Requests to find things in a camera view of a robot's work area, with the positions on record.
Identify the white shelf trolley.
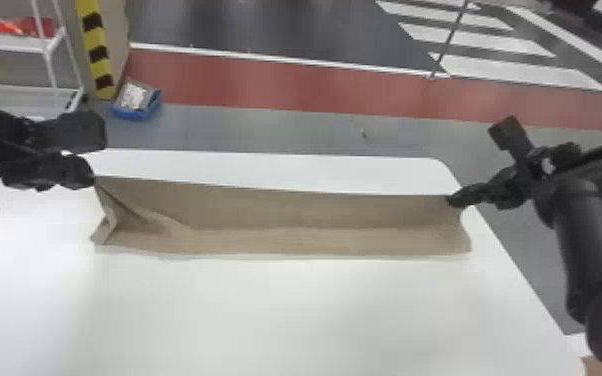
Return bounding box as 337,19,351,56
0,0,85,121

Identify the yellow black striped post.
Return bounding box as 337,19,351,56
74,0,120,102

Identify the blue tray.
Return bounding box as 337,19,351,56
110,78,165,122

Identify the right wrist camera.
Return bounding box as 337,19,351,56
487,115,537,162

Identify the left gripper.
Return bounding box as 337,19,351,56
0,151,96,192

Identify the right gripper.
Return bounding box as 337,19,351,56
446,155,546,212

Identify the beige towel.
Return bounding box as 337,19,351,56
90,175,473,260

